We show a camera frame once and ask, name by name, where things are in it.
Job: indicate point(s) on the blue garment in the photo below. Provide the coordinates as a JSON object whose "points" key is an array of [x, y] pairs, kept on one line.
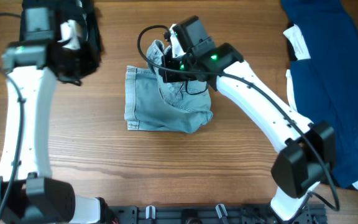
{"points": [[325, 83]]}

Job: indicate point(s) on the folded dark green garment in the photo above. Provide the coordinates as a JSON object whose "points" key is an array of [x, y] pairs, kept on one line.
{"points": [[81, 11]]}

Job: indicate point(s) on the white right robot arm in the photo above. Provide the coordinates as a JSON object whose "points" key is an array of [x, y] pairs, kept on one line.
{"points": [[306, 151]]}

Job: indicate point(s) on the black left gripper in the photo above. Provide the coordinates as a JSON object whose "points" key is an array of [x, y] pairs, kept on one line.
{"points": [[92, 51]]}

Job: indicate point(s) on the light blue denim shorts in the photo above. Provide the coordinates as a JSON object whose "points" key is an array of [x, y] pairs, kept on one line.
{"points": [[152, 105]]}

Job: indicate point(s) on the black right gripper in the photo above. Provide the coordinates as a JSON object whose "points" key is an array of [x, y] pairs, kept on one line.
{"points": [[169, 69]]}

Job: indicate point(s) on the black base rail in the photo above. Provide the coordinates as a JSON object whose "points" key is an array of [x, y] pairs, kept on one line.
{"points": [[246, 214]]}

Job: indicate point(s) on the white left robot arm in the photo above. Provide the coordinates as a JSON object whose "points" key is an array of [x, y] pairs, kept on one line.
{"points": [[28, 192]]}

